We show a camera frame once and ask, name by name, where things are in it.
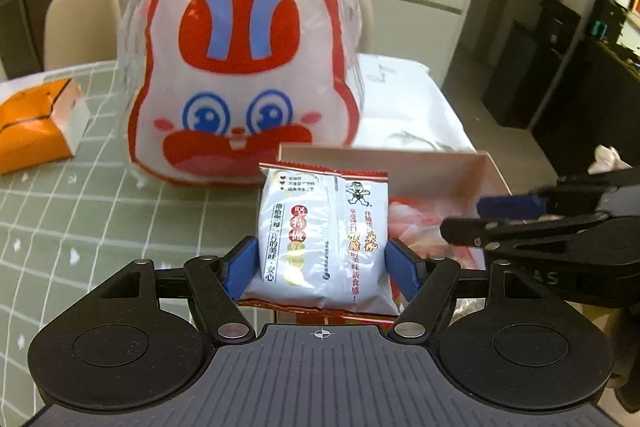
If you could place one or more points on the white rice cracker packet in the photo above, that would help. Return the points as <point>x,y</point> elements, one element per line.
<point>320,227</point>

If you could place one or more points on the white crumpled cloth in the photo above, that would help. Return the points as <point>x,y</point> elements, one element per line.
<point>607,159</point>

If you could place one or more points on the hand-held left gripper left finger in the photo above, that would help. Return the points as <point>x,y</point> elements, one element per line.
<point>240,267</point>

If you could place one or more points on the black floor appliance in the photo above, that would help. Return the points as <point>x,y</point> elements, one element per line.
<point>507,72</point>

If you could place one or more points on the red snack packet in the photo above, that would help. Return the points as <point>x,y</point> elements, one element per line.
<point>420,222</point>

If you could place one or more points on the orange tissue box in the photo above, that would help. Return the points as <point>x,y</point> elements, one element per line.
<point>30,132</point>

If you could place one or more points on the beige dining chair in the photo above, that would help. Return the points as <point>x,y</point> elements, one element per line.
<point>362,12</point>
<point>80,27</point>

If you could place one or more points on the dark fish tank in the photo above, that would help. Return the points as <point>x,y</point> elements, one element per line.
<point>615,57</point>

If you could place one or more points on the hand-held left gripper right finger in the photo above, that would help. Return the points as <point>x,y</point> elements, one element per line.
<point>405,269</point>

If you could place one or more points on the pink cardboard box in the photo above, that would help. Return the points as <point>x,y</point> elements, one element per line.
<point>440,172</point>

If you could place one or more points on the rabbit print plastic bag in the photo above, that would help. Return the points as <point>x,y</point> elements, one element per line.
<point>240,57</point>

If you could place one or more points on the white plastic package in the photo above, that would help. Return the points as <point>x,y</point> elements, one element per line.
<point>405,102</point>

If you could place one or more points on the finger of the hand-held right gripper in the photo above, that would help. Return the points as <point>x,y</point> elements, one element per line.
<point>505,205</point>
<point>500,229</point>

